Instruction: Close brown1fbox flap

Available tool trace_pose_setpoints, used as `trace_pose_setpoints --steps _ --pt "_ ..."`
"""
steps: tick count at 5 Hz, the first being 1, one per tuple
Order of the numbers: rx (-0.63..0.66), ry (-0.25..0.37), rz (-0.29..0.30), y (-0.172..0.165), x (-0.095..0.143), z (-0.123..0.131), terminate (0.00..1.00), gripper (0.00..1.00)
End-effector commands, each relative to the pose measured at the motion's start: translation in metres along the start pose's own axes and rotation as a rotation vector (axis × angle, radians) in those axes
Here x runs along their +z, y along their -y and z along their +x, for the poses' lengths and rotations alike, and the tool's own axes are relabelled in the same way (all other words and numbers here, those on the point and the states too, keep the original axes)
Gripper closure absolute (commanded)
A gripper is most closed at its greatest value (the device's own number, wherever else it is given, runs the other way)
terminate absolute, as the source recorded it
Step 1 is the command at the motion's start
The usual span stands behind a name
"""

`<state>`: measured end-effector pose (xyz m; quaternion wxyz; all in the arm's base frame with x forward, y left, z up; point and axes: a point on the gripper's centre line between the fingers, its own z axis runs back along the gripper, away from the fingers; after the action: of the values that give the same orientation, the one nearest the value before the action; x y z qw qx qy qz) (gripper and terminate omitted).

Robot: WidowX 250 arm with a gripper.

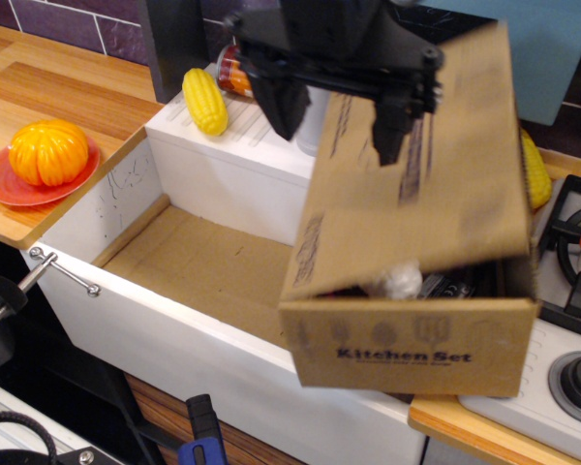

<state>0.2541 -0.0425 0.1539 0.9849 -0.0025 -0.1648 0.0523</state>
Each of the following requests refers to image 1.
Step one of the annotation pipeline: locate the yellow toy corn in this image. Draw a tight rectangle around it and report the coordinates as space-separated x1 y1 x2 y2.
182 68 229 136
520 130 552 209

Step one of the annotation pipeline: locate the metal sink towel bar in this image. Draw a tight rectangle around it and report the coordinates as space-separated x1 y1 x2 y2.
28 247 102 298

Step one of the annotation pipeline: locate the white toy sink basin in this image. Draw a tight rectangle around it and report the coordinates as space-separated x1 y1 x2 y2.
36 95 425 464

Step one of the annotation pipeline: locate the blue black clamp handle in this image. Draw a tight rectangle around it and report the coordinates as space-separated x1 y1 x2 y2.
177 394 229 465

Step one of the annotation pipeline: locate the small grey labelled adapter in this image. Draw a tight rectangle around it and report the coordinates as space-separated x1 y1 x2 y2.
418 273 474 298

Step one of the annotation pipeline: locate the orange toy peeled mandarin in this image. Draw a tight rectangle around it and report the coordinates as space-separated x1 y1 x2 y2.
9 119 89 187

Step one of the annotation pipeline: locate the teal toy microwave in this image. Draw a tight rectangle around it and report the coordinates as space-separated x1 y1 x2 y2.
421 0 581 126

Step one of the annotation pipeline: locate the yellow toy corn left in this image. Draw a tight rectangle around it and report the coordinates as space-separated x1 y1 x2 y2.
182 68 229 136

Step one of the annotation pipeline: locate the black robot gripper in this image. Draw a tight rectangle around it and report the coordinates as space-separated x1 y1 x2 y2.
225 1 444 167

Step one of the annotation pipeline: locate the white toy ice cream cone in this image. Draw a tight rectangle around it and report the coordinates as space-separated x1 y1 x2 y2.
362 261 423 300

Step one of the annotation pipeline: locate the brown cardboard Kitchen Set box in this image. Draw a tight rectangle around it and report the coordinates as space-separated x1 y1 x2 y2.
279 21 538 397

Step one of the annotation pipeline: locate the grey toy faucet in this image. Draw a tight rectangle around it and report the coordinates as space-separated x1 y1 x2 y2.
295 87 330 157

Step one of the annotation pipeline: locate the black stove knob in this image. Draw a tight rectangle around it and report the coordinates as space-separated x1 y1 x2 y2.
548 351 581 422

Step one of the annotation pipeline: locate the black stove burner grate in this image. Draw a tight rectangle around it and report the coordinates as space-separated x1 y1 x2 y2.
534 174 581 335

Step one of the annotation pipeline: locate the yellow toy corn right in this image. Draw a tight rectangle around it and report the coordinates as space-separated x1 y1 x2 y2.
520 130 552 209

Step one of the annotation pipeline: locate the orange red tin can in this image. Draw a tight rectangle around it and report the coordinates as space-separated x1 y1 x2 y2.
216 45 254 98

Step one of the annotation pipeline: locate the red plastic plate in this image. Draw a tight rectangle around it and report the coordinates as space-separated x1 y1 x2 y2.
0 137 101 206

